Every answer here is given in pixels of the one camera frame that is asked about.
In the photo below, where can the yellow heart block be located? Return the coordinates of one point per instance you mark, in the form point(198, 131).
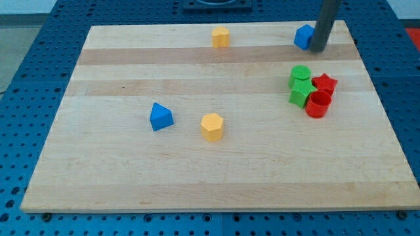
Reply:
point(220, 37)

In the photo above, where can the blue cube block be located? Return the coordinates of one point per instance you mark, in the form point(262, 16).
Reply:
point(303, 36)

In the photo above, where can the yellow hexagon block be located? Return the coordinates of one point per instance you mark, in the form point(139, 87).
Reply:
point(212, 127)

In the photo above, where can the wooden board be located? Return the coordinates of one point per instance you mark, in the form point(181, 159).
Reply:
point(102, 156)

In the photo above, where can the blue triangular block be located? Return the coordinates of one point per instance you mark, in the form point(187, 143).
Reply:
point(160, 117)

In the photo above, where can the green star block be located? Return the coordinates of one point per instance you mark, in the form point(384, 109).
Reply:
point(300, 92)

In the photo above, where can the green cylinder block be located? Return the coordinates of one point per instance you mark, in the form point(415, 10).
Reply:
point(300, 73)

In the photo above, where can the red cylinder block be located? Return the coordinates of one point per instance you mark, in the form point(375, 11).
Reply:
point(318, 104)

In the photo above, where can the red star block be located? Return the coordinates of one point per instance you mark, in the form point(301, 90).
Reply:
point(325, 83)

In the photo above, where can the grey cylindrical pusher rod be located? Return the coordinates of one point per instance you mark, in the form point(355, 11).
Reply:
point(324, 24)

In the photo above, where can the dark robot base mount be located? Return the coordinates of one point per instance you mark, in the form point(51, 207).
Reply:
point(193, 5)

